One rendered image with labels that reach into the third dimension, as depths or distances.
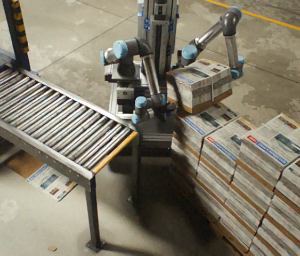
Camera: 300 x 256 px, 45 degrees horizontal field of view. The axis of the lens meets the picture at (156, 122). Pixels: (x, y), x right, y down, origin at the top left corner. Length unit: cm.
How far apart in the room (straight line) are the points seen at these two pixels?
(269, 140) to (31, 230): 187
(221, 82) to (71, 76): 225
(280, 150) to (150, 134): 145
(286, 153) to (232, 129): 53
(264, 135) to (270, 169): 21
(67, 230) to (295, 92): 299
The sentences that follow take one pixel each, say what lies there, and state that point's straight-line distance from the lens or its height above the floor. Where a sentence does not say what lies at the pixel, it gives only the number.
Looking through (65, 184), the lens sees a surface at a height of 1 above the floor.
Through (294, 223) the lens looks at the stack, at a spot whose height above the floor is 74.
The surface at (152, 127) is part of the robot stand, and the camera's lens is 338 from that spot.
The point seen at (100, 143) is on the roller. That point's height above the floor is 80.
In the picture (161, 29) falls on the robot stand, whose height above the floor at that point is 116.
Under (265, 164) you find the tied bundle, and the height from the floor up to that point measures 98.
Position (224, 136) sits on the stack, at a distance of 249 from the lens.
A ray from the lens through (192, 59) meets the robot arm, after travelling 290.
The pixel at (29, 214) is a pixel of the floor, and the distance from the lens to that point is 312.
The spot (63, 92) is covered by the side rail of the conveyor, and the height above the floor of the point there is 80.
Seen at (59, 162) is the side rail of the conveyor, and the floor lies 79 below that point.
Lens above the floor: 251
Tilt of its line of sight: 42 degrees down
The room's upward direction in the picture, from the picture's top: 4 degrees clockwise
